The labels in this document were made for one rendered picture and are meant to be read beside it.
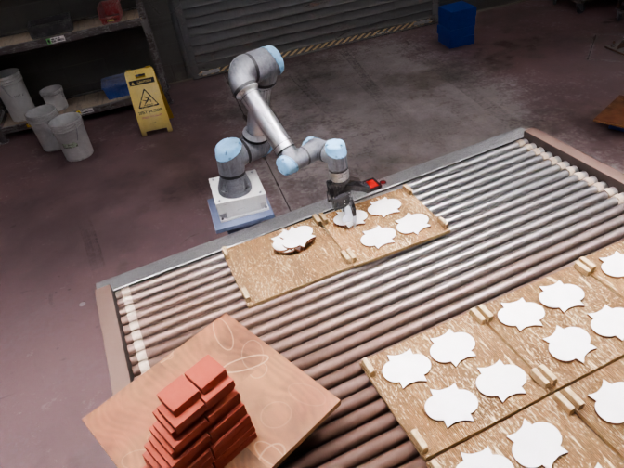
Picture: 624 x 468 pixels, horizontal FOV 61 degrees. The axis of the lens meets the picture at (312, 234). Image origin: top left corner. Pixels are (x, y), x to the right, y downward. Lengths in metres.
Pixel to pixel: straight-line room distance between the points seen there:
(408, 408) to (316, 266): 0.67
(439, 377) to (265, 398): 0.50
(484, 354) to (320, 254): 0.71
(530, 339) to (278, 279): 0.86
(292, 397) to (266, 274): 0.64
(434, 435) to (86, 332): 2.44
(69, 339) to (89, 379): 0.38
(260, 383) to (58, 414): 1.80
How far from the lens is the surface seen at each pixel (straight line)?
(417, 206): 2.23
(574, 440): 1.57
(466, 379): 1.63
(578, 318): 1.84
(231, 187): 2.36
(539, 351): 1.72
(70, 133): 5.34
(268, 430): 1.44
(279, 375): 1.53
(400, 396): 1.58
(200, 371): 1.25
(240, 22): 6.53
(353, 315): 1.81
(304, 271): 1.96
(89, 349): 3.39
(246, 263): 2.05
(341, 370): 1.66
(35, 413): 3.25
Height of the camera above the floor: 2.24
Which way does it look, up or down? 38 degrees down
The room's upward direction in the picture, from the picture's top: 9 degrees counter-clockwise
